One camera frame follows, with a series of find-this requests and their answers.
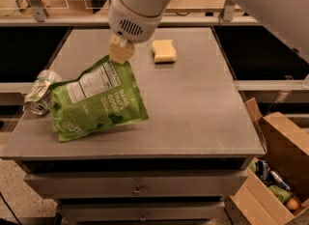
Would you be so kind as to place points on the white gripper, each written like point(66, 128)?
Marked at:
point(133, 22)

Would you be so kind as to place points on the green rice chip bag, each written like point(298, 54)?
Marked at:
point(103, 96)

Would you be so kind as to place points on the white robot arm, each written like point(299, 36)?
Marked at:
point(287, 20)

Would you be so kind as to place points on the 7up soda can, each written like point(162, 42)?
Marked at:
point(37, 101)

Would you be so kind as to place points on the dark can in box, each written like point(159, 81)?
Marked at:
point(262, 170)

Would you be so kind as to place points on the silver can in box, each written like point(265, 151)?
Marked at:
point(280, 181)

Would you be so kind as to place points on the yellow sponge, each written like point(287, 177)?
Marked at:
point(164, 51)

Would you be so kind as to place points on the upper grey drawer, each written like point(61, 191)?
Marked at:
point(131, 184)

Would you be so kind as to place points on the grey drawer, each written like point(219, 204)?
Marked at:
point(141, 212)
point(131, 184)

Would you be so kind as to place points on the lower grey drawer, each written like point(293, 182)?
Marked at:
point(141, 212)

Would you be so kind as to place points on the green packet in box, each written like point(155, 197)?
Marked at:
point(282, 195)

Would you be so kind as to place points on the orange fruit in box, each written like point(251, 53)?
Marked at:
point(293, 204)

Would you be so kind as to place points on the left metal bracket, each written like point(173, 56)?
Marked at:
point(38, 10)

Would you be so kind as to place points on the right metal bracket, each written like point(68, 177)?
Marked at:
point(228, 10)

